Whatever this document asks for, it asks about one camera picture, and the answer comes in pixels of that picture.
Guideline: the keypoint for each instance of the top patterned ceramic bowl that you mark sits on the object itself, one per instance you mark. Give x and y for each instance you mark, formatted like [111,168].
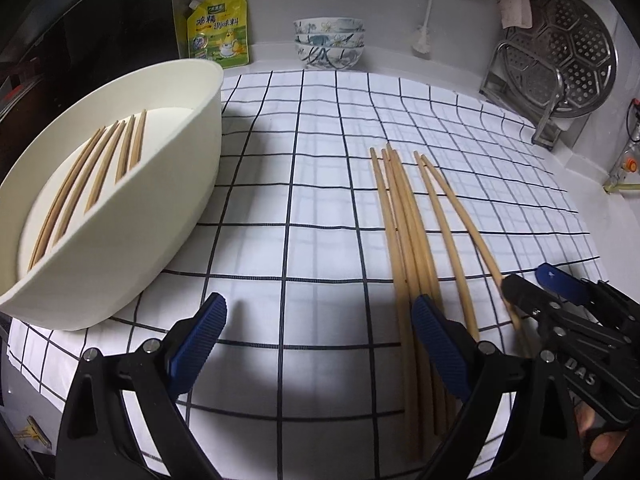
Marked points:
[323,26]

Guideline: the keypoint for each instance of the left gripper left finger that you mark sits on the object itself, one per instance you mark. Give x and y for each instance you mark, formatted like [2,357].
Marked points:
[191,341]

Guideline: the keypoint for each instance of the middle patterned ceramic bowl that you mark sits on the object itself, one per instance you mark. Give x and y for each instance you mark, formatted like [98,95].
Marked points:
[338,40]

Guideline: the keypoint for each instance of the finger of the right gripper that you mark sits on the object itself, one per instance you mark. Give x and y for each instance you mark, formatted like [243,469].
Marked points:
[566,286]
[537,304]

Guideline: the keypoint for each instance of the wooden chopstick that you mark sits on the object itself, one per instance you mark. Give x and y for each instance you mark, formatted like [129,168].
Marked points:
[426,436]
[482,248]
[89,183]
[414,287]
[401,305]
[136,146]
[452,252]
[123,159]
[105,162]
[57,203]
[444,406]
[72,199]

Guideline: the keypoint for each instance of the yellow seasoning pouch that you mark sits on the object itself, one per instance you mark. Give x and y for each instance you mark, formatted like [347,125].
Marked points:
[218,31]

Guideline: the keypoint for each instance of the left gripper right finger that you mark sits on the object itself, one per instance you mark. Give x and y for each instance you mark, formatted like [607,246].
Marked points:
[447,344]

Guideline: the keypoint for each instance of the operator hand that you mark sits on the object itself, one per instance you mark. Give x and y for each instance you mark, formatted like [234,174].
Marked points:
[605,444]

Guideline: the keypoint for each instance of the white black checkered cloth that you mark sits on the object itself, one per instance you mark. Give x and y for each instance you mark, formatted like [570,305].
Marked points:
[306,380]

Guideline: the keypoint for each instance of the black range hood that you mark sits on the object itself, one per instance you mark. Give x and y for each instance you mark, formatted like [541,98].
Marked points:
[55,52]

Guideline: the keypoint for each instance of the patterned ceramic bowl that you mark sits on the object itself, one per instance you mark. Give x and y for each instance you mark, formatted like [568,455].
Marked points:
[328,58]
[323,26]
[338,40]

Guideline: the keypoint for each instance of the gas valve with hose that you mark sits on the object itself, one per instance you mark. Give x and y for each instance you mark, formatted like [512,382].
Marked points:
[627,162]

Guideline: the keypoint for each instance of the white hanging brush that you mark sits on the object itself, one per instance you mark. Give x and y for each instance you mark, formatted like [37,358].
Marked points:
[421,44]

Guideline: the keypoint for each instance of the white round basin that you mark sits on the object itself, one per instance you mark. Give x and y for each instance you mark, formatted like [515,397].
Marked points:
[112,252]

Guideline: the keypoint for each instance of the bottom patterned ceramic bowl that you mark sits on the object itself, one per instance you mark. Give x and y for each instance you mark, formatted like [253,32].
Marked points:
[328,58]

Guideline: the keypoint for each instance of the perforated steel steamer tray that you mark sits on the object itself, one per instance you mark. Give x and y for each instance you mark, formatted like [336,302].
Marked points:
[572,37]

